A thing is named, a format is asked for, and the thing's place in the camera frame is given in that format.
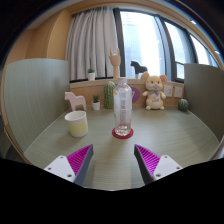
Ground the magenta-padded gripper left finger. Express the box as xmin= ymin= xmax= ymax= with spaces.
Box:
xmin=43 ymin=143 xmax=95 ymax=187

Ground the dark horse figurine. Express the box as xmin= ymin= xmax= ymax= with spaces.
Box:
xmin=130 ymin=60 xmax=149 ymax=80

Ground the white wall socket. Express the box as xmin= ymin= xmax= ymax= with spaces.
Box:
xmin=163 ymin=84 xmax=174 ymax=98
xmin=173 ymin=86 xmax=184 ymax=99

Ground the round green cactus ornament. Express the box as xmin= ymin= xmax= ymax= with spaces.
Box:
xmin=177 ymin=98 xmax=190 ymax=113

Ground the pale yellow paper cup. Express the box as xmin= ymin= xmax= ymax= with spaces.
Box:
xmin=64 ymin=110 xmax=89 ymax=139

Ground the plush mouse toy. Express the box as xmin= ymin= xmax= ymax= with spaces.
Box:
xmin=140 ymin=71 xmax=169 ymax=111

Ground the flat round red coaster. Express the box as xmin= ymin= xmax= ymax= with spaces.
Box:
xmin=111 ymin=127 xmax=135 ymax=140

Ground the tall green cactus ornament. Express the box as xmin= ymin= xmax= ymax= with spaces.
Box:
xmin=103 ymin=80 xmax=117 ymax=110

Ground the clear plastic water bottle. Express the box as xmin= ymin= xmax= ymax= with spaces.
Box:
xmin=112 ymin=76 xmax=133 ymax=137

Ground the grey-white curtain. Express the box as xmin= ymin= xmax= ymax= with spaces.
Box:
xmin=65 ymin=6 xmax=118 ymax=82

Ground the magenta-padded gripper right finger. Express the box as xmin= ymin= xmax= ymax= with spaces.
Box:
xmin=133 ymin=143 xmax=184 ymax=186

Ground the grey-green desk partition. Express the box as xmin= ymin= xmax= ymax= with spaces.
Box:
xmin=183 ymin=63 xmax=224 ymax=143
xmin=1 ymin=58 xmax=71 ymax=154

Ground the wooden hand figure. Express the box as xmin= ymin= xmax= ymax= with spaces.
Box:
xmin=108 ymin=47 xmax=122 ymax=80

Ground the small plant in white pot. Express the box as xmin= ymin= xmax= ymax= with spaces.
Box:
xmin=86 ymin=67 xmax=96 ymax=82
xmin=91 ymin=94 xmax=101 ymax=112

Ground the pink horse figurine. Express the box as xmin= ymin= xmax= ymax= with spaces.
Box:
xmin=64 ymin=91 xmax=88 ymax=112

